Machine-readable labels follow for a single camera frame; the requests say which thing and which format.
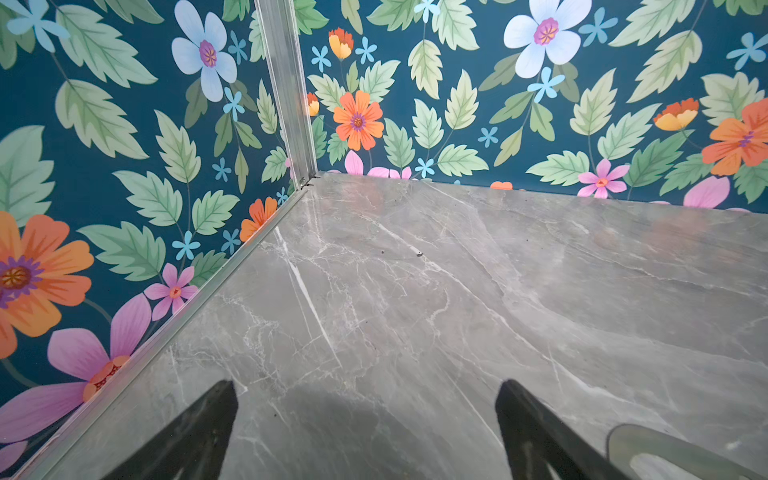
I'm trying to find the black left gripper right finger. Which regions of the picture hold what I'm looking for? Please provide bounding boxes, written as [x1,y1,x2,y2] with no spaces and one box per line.
[495,380,627,480]

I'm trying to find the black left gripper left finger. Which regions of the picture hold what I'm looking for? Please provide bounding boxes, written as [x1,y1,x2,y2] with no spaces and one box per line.
[106,380,238,479]

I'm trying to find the aluminium corner post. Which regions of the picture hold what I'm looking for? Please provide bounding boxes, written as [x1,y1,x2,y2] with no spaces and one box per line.
[255,0,317,190]

